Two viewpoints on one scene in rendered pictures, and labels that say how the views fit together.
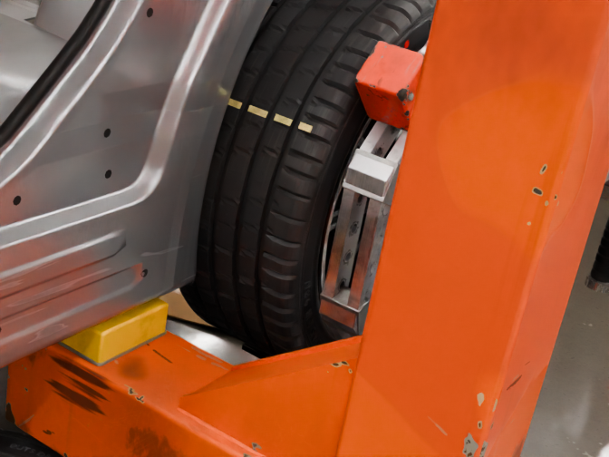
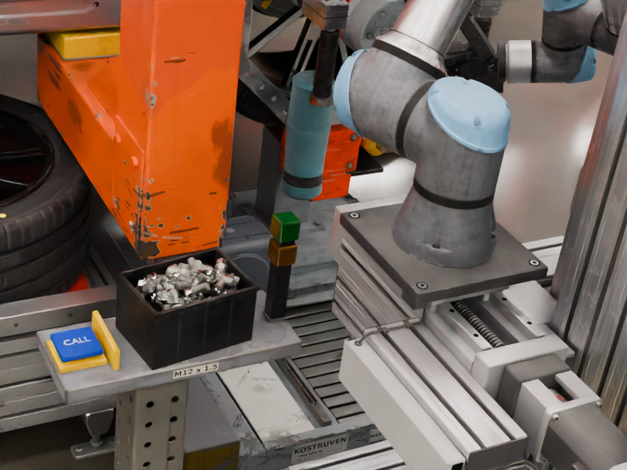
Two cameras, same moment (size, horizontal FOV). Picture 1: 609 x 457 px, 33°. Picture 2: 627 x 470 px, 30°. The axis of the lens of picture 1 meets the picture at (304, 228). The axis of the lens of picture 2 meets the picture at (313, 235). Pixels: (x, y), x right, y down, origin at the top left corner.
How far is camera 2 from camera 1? 1.44 m
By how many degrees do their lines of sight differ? 27
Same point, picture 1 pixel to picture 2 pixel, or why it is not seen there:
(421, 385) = (134, 58)
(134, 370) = (83, 66)
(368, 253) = not seen: hidden behind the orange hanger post
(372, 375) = (122, 53)
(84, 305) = (45, 13)
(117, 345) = (78, 50)
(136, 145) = not seen: outside the picture
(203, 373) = not seen: hidden behind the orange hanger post
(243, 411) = (103, 87)
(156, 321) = (114, 43)
